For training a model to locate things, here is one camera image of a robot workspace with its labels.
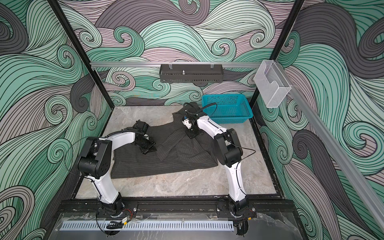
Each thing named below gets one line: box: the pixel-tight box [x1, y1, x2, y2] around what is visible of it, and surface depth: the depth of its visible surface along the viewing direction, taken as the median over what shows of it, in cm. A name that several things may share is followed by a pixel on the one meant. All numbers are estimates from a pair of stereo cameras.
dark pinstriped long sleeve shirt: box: [112, 109, 219, 179], surface depth 92 cm
